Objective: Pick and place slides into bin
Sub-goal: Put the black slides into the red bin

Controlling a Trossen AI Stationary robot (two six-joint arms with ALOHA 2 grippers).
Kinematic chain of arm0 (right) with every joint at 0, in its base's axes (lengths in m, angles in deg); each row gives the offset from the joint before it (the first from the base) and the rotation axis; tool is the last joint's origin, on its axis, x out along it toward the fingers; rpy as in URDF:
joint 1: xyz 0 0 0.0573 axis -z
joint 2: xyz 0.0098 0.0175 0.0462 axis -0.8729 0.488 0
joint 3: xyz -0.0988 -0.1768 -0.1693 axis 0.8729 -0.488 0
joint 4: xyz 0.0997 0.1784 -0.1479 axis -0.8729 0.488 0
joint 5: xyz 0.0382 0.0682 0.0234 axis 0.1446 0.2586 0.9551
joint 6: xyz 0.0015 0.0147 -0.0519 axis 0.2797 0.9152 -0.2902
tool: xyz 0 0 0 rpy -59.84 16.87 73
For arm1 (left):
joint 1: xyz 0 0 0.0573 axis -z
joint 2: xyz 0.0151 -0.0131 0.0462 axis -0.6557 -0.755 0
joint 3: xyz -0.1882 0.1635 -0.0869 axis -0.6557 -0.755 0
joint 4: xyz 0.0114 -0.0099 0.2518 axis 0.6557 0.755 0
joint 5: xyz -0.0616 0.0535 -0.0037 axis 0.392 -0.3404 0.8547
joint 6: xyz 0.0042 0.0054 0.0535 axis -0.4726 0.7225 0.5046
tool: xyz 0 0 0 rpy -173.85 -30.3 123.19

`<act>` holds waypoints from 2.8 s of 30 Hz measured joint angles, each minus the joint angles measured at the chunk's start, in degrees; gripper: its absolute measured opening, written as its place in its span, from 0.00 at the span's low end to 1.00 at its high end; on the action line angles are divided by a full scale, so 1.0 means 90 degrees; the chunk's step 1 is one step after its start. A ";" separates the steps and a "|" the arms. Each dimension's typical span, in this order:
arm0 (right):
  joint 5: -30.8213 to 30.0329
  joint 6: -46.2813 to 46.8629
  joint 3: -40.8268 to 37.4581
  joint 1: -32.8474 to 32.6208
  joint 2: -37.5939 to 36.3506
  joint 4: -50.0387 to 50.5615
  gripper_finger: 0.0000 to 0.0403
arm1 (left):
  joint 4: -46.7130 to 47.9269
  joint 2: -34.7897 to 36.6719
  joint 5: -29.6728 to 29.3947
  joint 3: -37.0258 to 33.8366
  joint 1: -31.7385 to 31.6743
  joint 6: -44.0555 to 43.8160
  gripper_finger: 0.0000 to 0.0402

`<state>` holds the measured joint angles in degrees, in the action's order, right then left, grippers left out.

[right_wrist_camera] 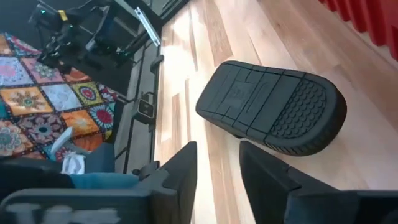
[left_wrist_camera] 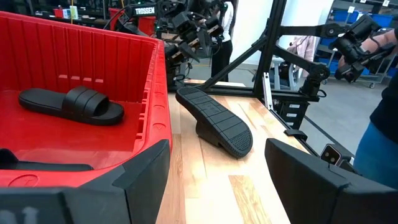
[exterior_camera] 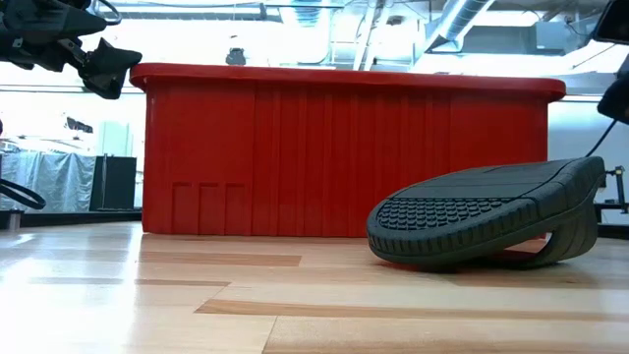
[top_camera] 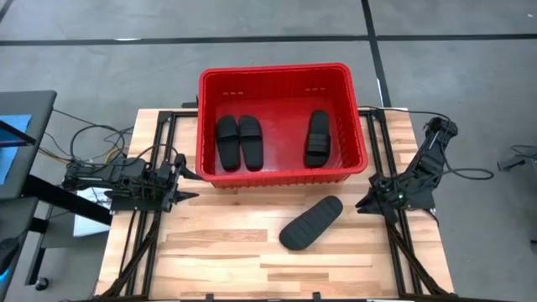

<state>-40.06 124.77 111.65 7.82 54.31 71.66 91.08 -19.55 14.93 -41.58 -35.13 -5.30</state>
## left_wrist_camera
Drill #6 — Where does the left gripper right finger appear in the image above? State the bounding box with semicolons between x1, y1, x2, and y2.
264;138;398;224

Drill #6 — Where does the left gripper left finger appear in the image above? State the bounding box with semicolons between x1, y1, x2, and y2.
80;139;172;224

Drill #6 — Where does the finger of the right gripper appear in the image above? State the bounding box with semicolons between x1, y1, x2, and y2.
197;28;213;59
177;42;201;63

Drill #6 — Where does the person's forearm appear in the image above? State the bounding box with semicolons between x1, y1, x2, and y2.
360;28;398;54

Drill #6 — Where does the red plastic bin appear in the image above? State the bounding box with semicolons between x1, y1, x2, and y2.
0;11;174;189

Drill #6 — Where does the blue storage bin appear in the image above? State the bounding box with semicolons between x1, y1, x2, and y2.
371;12;395;28
331;9;354;24

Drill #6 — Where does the person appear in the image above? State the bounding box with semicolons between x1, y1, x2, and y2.
210;0;234;82
353;79;398;190

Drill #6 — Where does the small red crate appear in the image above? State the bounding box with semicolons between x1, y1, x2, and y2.
108;7;157;37

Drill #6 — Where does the white metal strip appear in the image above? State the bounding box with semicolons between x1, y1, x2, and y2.
262;72;274;111

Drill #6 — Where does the black controller box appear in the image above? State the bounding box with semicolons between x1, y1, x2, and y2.
275;100;311;131

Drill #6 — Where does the pale pink garment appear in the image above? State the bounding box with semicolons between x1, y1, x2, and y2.
287;35;317;78

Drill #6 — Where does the small black camera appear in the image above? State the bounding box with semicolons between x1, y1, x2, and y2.
319;143;355;170

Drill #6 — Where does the black aluminium frame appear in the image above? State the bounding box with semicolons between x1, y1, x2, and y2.
198;0;321;103

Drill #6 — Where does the black table edge bracket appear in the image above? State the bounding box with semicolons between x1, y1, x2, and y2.
284;128;308;141

